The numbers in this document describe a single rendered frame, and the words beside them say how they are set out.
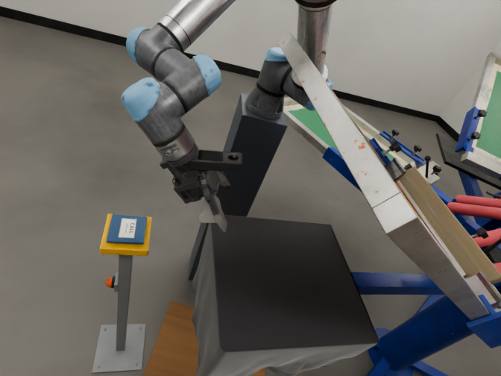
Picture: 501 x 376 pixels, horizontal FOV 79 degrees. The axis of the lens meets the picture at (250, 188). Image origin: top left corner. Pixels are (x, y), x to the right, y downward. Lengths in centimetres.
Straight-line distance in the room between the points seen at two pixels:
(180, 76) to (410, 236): 47
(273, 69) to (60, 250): 160
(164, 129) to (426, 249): 47
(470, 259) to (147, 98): 86
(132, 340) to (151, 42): 148
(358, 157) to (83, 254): 184
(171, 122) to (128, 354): 140
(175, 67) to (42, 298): 158
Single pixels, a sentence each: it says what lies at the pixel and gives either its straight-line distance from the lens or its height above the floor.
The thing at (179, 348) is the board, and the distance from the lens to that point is 182.
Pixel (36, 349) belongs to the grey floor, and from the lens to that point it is 188.
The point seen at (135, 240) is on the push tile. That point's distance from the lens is 94.
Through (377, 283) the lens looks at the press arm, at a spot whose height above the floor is 92.
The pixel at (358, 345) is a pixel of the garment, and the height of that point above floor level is 94.
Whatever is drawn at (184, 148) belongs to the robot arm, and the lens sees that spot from 63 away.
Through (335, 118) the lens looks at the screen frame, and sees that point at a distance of 51.
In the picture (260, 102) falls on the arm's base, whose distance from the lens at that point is 116.
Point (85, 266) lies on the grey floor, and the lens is 205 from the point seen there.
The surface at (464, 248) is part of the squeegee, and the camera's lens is 99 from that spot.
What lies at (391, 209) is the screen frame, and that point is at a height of 154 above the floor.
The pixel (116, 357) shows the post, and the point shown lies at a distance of 181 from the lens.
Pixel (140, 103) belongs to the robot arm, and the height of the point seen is 144.
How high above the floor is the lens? 174
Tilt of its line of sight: 40 degrees down
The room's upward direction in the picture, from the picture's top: 23 degrees clockwise
